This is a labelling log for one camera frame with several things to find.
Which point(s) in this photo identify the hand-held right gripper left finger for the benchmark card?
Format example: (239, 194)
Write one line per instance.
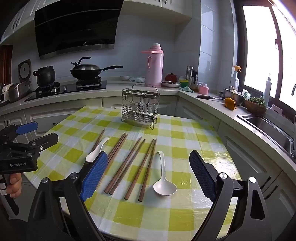
(94, 176)

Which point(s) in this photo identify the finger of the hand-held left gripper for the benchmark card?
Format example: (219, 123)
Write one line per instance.
(46, 140)
(27, 127)

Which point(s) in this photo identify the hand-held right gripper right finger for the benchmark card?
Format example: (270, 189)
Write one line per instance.
(203, 176)

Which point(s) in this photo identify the small white spoon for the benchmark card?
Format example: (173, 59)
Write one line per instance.
(92, 157)

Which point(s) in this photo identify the large white soup spoon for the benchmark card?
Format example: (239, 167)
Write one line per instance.
(164, 186)

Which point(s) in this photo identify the person's left hand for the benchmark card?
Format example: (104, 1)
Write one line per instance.
(15, 186)

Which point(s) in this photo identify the silver rice cooker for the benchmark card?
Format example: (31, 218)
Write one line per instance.
(18, 91)

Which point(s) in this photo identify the yellow checked tablecloth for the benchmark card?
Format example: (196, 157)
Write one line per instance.
(185, 143)

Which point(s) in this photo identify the black clay pot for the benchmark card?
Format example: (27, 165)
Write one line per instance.
(45, 76)

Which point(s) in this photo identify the black glass gas stove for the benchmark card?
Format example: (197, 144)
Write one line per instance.
(69, 89)

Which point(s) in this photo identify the brown wooden door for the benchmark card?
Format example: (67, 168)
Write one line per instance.
(5, 64)

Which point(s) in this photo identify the speckled stone countertop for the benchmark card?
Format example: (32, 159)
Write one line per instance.
(208, 106)

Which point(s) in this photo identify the orange cloth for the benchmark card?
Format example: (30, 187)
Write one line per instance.
(230, 104)

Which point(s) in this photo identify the black wok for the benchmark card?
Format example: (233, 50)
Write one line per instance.
(85, 73)

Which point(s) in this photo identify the kitchen knife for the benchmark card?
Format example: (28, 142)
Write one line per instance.
(208, 97)

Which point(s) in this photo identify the steel sink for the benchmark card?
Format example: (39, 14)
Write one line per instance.
(266, 125)

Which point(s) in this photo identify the steel wok lid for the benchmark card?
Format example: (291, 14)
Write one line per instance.
(86, 67)

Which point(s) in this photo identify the wicker basket with greens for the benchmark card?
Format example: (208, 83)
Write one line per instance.
(254, 109)

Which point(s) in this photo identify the steel basin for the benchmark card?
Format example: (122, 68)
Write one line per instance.
(239, 99)

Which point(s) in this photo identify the pink cup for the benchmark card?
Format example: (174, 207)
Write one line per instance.
(203, 90)

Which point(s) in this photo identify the green dish cloth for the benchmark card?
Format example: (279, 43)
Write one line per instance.
(187, 89)

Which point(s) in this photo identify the green lidded box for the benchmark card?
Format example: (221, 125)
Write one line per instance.
(184, 83)

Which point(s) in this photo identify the small white bowl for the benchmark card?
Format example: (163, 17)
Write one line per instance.
(125, 78)

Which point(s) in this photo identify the spray bottle with yellow nozzle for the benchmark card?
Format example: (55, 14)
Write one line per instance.
(236, 81)

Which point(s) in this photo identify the red enamel pot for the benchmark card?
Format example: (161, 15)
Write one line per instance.
(171, 77)

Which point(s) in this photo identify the white dish soap bottle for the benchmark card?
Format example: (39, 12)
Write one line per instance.
(267, 92)

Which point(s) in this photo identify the steel vacuum bottle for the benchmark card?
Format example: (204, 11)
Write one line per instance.
(189, 71)

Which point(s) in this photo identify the white wet wipes pack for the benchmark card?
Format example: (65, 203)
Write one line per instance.
(137, 79)

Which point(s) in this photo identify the black range hood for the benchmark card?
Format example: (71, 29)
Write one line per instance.
(74, 27)

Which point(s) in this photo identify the pink thermos flask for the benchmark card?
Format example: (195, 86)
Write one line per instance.
(154, 69)

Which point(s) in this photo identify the wooden framed window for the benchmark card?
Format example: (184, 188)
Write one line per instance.
(256, 46)

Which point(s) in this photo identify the white wall cabinet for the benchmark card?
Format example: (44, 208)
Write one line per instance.
(161, 9)
(16, 25)

